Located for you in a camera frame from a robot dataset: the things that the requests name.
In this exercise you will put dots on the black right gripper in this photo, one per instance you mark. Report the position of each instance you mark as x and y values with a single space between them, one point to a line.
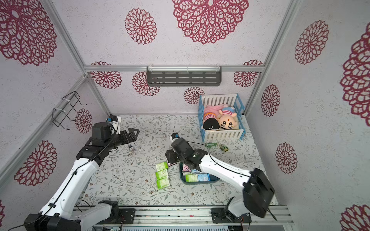
170 156

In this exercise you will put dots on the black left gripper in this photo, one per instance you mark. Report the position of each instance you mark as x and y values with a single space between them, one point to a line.
132 136

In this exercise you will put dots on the green tissue pack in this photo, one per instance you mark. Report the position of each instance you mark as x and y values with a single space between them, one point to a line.
163 183
162 174
161 166
191 178

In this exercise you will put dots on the dark teal storage box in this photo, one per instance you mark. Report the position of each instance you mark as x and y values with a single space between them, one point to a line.
213 179

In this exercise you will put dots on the blue tissue pack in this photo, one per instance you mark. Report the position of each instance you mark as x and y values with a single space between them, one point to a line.
205 177

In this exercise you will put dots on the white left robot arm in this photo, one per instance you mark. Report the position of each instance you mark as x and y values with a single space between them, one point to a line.
56 215

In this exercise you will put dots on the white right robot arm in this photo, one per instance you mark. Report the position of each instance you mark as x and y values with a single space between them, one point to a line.
257 191

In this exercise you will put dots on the green tissue pack bottom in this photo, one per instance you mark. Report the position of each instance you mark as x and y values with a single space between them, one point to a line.
163 183

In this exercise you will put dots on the black-haired plush doll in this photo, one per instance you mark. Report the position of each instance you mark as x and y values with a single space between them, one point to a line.
227 121

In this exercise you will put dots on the pink plush doll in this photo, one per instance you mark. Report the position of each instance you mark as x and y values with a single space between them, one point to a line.
214 109

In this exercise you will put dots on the blue white toy crib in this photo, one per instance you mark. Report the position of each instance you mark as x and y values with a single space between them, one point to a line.
233 100

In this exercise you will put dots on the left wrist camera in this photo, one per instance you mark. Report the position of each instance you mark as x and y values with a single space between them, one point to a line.
113 120

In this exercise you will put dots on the green carabiner keychain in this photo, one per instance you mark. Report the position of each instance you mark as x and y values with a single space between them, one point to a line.
211 145

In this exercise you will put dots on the small figurine keychain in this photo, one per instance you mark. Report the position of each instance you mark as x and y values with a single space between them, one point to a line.
224 148

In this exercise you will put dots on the black wire wall rack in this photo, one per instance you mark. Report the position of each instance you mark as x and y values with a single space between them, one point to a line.
61 113

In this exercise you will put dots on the grey wall shelf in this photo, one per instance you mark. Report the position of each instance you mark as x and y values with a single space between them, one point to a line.
184 76

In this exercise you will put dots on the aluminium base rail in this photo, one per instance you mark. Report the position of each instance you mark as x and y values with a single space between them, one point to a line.
195 217

